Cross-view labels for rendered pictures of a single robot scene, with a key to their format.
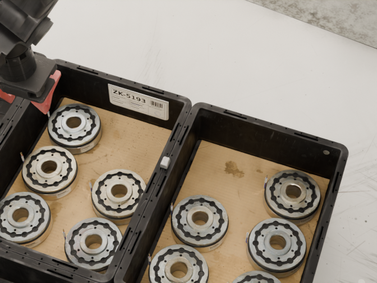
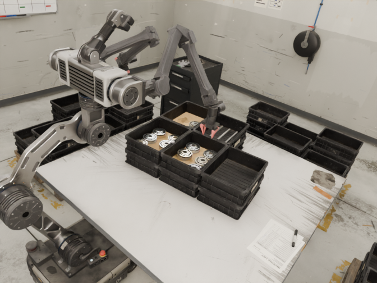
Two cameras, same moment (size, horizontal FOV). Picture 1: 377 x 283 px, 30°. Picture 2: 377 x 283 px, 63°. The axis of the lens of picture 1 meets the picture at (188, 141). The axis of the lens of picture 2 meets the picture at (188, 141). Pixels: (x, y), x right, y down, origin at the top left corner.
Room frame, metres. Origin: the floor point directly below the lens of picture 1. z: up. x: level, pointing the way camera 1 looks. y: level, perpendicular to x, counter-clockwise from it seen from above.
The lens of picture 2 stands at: (2.37, 0.42, 2.04)
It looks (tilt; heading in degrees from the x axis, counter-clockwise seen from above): 32 degrees down; 189
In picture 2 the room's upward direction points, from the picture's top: 8 degrees clockwise
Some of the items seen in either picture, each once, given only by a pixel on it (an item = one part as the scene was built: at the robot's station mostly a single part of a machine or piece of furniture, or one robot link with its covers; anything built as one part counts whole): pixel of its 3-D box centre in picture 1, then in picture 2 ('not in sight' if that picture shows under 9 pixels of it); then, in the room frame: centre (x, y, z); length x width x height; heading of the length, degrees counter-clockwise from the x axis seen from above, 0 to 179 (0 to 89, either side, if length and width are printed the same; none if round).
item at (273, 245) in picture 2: not in sight; (277, 243); (1.09, 0.79, 0.70); 0.33 x 0.23 x 0.01; 154
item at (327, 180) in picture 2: not in sight; (323, 178); (0.33, 1.15, 0.71); 0.22 x 0.19 x 0.01; 154
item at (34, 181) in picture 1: (49, 168); (202, 160); (0.70, 0.26, 0.86); 0.10 x 0.10 x 0.01
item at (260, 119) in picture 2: not in sight; (264, 127); (-0.97, 0.75, 0.37); 0.40 x 0.30 x 0.45; 65
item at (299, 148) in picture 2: not in sight; (281, 154); (-0.43, 0.94, 0.37); 0.40 x 0.30 x 0.45; 64
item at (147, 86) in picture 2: not in sight; (142, 88); (1.06, -0.05, 1.45); 0.09 x 0.08 x 0.12; 64
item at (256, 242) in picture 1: (277, 243); (150, 137); (0.56, -0.16, 0.86); 0.10 x 0.10 x 0.01
